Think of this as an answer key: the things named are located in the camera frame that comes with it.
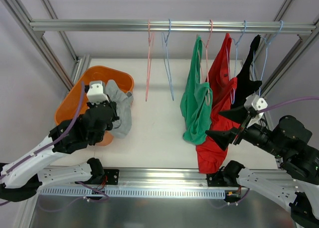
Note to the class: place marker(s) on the blue hanger of black top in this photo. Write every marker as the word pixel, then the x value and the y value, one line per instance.
pixel 267 44

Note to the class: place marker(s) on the pink hanger of green top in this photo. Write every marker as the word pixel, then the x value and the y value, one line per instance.
pixel 206 44

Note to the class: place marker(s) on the slotted white cable duct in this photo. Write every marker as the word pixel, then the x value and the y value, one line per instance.
pixel 137 192

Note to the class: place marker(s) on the blue hanger of grey top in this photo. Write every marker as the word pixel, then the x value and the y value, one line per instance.
pixel 164 41

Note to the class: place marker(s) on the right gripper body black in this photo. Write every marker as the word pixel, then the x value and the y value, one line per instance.
pixel 239 131

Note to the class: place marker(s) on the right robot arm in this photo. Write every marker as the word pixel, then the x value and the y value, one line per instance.
pixel 288 141

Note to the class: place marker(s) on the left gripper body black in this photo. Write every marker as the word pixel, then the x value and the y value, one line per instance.
pixel 104 107

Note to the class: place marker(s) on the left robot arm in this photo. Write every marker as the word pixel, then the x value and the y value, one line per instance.
pixel 24 178

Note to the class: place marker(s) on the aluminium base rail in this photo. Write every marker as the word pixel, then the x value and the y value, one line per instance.
pixel 161 177

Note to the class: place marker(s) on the black tank top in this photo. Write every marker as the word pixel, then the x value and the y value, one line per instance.
pixel 246 86

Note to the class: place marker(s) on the green tank top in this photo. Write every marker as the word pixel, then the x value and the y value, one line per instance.
pixel 196 101

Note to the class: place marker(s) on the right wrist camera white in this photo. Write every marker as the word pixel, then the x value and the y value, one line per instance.
pixel 254 104

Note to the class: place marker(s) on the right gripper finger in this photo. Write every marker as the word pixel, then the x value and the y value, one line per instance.
pixel 223 138
pixel 237 115

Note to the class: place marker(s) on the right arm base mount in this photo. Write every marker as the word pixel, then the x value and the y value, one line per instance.
pixel 231 197

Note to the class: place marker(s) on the blue hanger of red top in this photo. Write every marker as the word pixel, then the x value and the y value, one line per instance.
pixel 236 43

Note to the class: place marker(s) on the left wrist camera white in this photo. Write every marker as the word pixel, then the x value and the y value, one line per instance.
pixel 96 93

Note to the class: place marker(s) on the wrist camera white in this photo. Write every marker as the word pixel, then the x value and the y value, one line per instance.
pixel 254 104
pixel 96 93

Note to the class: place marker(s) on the aluminium hanging rail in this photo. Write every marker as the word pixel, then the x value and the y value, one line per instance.
pixel 131 25

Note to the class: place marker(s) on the orange plastic tub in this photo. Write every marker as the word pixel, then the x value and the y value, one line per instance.
pixel 75 104

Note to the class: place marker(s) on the grey tank top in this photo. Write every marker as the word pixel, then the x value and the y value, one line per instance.
pixel 123 125

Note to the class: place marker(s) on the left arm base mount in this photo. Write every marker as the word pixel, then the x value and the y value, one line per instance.
pixel 111 176

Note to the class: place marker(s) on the red tank top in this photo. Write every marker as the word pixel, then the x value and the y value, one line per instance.
pixel 212 153

